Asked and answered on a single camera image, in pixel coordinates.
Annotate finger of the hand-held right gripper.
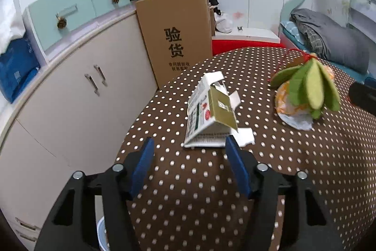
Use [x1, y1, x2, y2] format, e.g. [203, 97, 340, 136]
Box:
[349, 82, 376, 117]

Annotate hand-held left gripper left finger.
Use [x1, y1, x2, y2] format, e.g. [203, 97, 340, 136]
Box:
[34, 137, 155, 251]

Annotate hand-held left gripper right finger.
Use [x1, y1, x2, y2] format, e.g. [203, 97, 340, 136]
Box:
[225, 135, 344, 251]

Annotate green felt leaf pendant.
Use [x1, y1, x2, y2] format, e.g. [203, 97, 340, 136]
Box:
[270, 47, 342, 120]

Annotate white and green carton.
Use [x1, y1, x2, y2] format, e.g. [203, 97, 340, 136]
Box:
[184, 72, 255, 149]

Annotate light blue trash bin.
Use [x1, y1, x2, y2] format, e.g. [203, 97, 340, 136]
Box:
[97, 216, 111, 251]

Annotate brown polka dot tablecloth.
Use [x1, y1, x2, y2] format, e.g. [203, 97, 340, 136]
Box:
[116, 47, 376, 251]

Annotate grey blanket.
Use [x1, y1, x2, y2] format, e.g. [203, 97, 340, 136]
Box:
[290, 8, 371, 74]

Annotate white cabinet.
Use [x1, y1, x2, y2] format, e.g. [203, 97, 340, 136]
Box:
[0, 8, 160, 251]

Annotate orange and white wrapper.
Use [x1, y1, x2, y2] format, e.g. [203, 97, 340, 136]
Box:
[274, 66, 336, 131]

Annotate blue checked bed sheet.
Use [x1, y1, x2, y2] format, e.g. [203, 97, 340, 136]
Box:
[280, 21, 309, 49]

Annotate red box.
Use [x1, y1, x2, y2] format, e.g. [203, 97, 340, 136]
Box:
[211, 39, 291, 57]

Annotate white board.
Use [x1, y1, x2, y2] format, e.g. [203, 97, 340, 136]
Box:
[212, 27, 282, 44]

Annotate large brown cardboard box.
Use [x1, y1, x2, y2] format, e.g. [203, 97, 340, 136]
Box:
[135, 0, 213, 89]

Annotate blue bag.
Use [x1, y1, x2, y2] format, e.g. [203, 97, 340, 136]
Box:
[0, 36, 41, 104]

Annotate light green drawer unit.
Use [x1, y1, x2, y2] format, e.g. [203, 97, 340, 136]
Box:
[23, 0, 132, 64]

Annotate white bag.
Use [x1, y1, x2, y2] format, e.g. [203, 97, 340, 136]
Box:
[0, 0, 26, 53]

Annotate metal cabinet handle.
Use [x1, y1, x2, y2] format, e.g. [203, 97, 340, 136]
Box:
[93, 64, 108, 86]
[15, 217, 42, 231]
[17, 231, 38, 241]
[84, 73, 100, 96]

